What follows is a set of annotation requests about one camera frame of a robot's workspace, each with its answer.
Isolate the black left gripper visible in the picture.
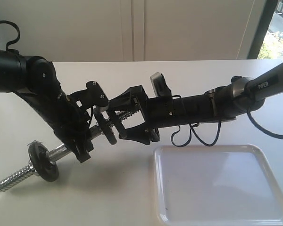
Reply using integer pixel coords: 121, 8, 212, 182
16, 90, 94, 163

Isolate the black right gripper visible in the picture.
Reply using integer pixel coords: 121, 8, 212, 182
108, 86, 186, 145

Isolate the chrome threaded dumbbell bar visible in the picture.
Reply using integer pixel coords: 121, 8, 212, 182
0, 111, 138, 192

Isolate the black weight plate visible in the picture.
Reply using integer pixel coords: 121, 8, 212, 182
106, 110, 127, 138
93, 108, 117, 145
28, 141, 59, 182

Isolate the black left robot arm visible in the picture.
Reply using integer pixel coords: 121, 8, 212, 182
0, 50, 93, 162

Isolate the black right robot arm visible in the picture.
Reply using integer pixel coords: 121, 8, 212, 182
107, 63, 283, 145

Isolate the white plastic tray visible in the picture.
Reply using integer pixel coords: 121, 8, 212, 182
153, 144, 283, 226

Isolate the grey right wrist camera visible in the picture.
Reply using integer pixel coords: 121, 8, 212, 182
150, 72, 172, 97

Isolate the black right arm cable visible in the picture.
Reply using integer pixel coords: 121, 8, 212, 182
171, 94, 283, 148

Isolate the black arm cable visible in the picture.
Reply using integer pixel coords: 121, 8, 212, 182
171, 94, 283, 148
0, 20, 20, 51

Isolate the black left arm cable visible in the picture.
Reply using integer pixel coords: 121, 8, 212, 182
0, 20, 20, 51

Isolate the black window frame post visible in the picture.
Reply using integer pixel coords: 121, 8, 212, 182
247, 0, 278, 59

